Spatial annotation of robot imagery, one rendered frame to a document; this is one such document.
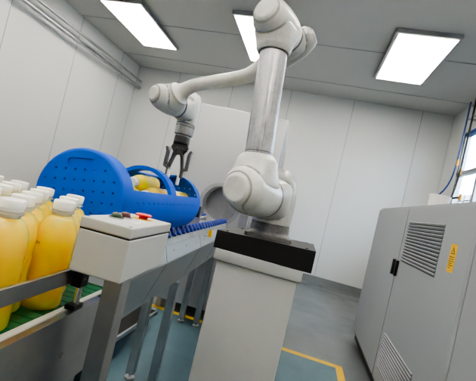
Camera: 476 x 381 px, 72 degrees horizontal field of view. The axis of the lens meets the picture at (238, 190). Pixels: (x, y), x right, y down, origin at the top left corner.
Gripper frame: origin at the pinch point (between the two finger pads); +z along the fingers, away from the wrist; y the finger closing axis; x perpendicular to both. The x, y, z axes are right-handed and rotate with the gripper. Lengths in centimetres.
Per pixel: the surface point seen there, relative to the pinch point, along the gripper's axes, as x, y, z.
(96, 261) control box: 96, -25, 19
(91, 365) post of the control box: 88, -25, 41
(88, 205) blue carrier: 62, 0, 15
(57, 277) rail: 94, -17, 24
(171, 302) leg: -37, -4, 70
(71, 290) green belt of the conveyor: 80, -12, 32
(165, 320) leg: -37, -3, 82
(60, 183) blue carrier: 62, 11, 10
